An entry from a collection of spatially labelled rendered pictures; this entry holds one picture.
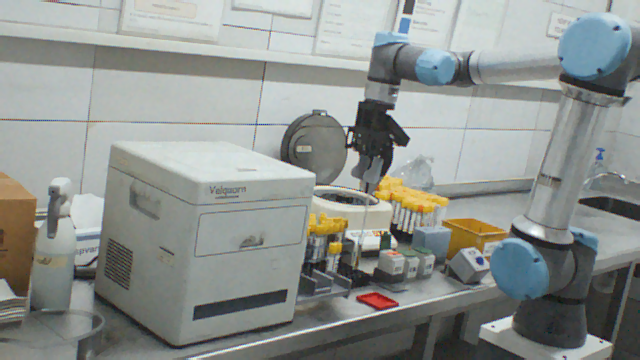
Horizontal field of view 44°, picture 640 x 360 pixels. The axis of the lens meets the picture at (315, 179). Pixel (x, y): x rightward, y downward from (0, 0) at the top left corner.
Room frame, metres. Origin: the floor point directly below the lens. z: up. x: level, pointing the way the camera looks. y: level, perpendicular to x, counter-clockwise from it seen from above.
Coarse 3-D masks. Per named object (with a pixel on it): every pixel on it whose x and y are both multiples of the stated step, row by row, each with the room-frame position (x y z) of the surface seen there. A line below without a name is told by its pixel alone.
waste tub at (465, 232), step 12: (456, 228) 2.05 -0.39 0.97; (468, 228) 2.17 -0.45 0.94; (480, 228) 2.15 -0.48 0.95; (492, 228) 2.12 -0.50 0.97; (456, 240) 2.05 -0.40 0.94; (468, 240) 2.02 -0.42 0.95; (480, 240) 2.00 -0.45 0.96; (492, 240) 2.04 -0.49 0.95; (456, 252) 2.04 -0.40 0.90; (480, 252) 2.01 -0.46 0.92
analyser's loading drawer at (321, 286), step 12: (300, 276) 1.53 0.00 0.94; (312, 276) 1.57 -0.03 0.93; (324, 276) 1.55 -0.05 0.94; (336, 276) 1.59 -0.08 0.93; (300, 288) 1.53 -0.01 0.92; (312, 288) 1.50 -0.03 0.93; (324, 288) 1.53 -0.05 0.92; (336, 288) 1.57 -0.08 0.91; (348, 288) 1.57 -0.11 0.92; (300, 300) 1.46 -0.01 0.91; (312, 300) 1.49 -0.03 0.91
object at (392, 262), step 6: (384, 252) 1.76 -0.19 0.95; (390, 252) 1.77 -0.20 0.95; (396, 252) 1.78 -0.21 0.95; (378, 258) 1.77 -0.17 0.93; (384, 258) 1.76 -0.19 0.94; (390, 258) 1.75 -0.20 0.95; (396, 258) 1.75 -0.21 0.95; (402, 258) 1.76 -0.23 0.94; (378, 264) 1.77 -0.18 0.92; (384, 264) 1.75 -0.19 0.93; (390, 264) 1.74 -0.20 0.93; (396, 264) 1.74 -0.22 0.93; (402, 264) 1.76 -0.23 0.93; (384, 270) 1.75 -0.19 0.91; (390, 270) 1.74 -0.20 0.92; (396, 270) 1.75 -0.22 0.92; (402, 270) 1.76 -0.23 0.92
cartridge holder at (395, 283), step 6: (378, 270) 1.76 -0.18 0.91; (372, 276) 1.77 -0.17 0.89; (378, 276) 1.76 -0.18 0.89; (384, 276) 1.74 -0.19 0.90; (390, 276) 1.73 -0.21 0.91; (396, 276) 1.74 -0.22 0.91; (402, 276) 1.76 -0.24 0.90; (378, 282) 1.75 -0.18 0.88; (384, 282) 1.74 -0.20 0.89; (390, 282) 1.73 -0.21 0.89; (396, 282) 1.75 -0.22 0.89; (402, 282) 1.76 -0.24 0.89; (390, 288) 1.73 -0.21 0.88; (396, 288) 1.72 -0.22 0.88; (402, 288) 1.74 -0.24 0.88
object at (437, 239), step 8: (416, 232) 1.95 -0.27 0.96; (424, 232) 1.93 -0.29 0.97; (432, 232) 1.94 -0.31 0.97; (440, 232) 1.96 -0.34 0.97; (448, 232) 1.98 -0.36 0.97; (416, 240) 1.94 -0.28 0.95; (424, 240) 1.92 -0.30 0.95; (432, 240) 1.94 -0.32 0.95; (440, 240) 1.96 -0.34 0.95; (448, 240) 1.99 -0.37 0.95; (432, 248) 1.95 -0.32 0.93; (440, 248) 1.97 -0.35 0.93; (440, 256) 1.97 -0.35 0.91; (440, 264) 1.97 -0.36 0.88
